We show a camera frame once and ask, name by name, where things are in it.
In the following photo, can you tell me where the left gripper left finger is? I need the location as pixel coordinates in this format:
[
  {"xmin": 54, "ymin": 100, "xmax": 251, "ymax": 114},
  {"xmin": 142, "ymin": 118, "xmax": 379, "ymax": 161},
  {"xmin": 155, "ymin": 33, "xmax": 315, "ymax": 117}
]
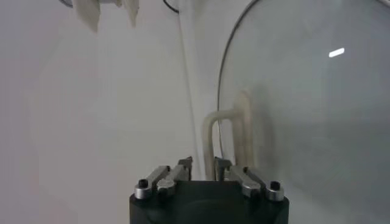
[{"xmin": 133, "ymin": 156, "xmax": 194, "ymax": 200}]

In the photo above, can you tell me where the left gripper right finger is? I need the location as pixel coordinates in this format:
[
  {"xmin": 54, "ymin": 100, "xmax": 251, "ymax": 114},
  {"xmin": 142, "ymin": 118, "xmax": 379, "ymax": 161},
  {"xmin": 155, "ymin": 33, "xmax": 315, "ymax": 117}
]
[{"xmin": 214, "ymin": 156, "xmax": 286, "ymax": 202}]

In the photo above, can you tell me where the round glass lid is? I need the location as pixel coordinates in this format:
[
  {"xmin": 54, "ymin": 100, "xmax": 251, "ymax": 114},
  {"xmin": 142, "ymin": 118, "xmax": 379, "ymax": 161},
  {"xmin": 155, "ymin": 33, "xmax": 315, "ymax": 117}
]
[{"xmin": 202, "ymin": 0, "xmax": 390, "ymax": 224}]

